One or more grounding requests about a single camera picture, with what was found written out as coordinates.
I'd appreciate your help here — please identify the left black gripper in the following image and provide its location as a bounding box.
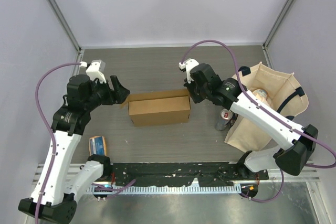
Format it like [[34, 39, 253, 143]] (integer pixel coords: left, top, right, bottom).
[[84, 75, 130, 111]]

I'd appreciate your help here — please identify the brown cardboard box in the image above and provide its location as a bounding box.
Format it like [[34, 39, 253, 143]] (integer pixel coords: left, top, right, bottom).
[[121, 89, 191, 127]]

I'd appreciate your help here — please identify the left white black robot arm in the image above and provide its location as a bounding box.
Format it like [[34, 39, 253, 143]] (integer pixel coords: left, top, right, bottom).
[[18, 74, 130, 223]]

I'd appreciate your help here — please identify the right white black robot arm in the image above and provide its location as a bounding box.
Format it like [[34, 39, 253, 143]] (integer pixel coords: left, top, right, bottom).
[[178, 59, 318, 179]]

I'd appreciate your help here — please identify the silver red drink can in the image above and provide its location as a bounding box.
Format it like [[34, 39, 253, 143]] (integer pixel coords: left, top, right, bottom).
[[215, 109, 236, 131]]

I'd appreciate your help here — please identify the peach tube in bag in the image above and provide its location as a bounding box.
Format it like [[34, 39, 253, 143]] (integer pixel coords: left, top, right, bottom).
[[253, 89, 268, 103]]

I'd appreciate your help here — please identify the yellow sponge with blue label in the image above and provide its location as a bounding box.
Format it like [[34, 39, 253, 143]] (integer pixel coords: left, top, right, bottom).
[[89, 136, 107, 156]]

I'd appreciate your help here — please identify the beige canvas tote bag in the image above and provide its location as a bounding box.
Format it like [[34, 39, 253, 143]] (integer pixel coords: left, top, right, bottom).
[[224, 63, 309, 152]]

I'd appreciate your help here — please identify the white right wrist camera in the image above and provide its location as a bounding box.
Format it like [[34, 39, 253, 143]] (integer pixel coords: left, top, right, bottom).
[[178, 58, 199, 83]]

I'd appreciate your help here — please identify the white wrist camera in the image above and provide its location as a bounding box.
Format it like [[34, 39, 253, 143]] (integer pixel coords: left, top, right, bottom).
[[79, 60, 107, 84], [178, 58, 199, 83]]

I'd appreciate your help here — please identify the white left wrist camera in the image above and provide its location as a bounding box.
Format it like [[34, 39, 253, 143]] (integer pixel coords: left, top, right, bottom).
[[79, 60, 107, 84]]

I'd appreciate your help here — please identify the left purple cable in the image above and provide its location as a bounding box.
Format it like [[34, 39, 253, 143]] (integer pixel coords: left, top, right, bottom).
[[34, 62, 137, 224]]

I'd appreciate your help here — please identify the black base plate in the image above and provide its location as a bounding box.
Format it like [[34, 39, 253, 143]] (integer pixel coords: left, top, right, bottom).
[[97, 162, 269, 187]]

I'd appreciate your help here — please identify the perforated cable duct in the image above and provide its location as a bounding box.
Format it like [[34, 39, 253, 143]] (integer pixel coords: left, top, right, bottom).
[[86, 184, 242, 195]]

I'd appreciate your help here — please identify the aluminium frame rail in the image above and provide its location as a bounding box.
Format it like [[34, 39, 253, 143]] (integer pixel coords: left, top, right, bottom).
[[31, 164, 320, 185]]

